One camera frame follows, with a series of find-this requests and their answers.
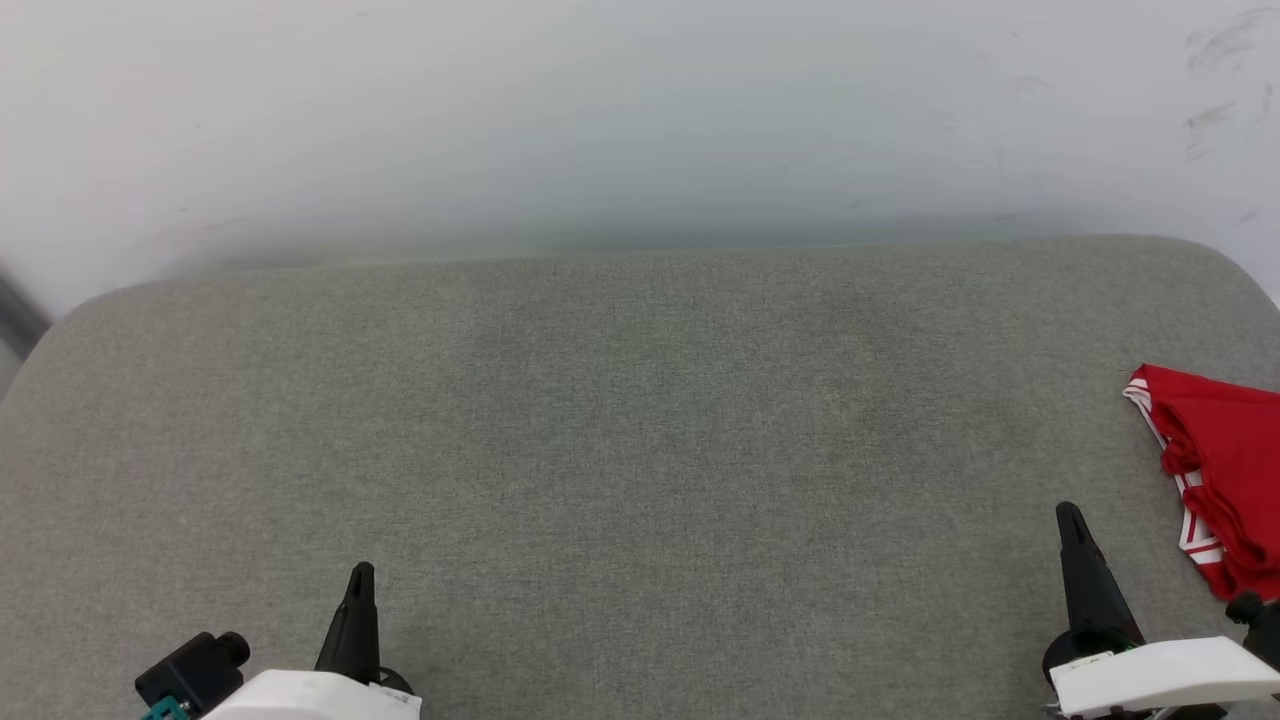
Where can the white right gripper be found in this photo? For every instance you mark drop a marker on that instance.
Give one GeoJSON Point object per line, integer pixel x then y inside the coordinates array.
{"type": "Point", "coordinates": [1160, 675]}

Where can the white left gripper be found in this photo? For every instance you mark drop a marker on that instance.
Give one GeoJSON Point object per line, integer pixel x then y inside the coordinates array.
{"type": "Point", "coordinates": [310, 697]}

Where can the red garment with white trim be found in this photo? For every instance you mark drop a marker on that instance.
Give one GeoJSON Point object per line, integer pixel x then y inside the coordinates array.
{"type": "Point", "coordinates": [1230, 440]}

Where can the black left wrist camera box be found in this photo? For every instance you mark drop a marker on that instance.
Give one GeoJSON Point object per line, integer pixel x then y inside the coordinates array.
{"type": "Point", "coordinates": [190, 675]}

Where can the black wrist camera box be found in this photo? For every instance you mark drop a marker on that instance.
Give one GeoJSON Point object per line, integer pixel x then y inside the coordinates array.
{"type": "Point", "coordinates": [190, 675]}
{"type": "Point", "coordinates": [1262, 625]}

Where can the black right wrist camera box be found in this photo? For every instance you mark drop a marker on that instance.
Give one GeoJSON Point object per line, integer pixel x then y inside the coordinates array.
{"type": "Point", "coordinates": [1262, 625]}

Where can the grey wall trim strip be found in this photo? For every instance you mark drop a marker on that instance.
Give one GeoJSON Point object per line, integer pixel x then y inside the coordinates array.
{"type": "Point", "coordinates": [15, 315]}

